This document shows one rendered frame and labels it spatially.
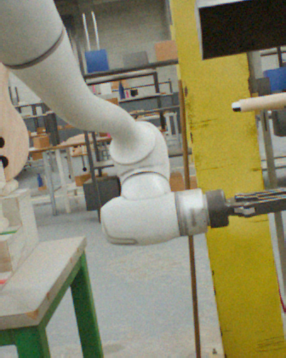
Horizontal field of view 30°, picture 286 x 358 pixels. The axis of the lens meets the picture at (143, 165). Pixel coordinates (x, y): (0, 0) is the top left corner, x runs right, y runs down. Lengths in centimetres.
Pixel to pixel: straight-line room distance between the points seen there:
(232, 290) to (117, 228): 141
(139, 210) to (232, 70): 131
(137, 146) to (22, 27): 47
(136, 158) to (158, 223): 14
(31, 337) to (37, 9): 70
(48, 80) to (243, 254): 173
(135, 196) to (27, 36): 46
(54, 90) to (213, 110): 153
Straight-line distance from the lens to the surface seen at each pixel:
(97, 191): 618
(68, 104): 80
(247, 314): 246
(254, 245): 236
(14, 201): 153
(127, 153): 110
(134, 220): 104
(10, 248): 141
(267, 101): 138
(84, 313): 168
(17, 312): 115
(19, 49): 72
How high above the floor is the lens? 130
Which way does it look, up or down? 7 degrees down
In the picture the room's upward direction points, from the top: 9 degrees counter-clockwise
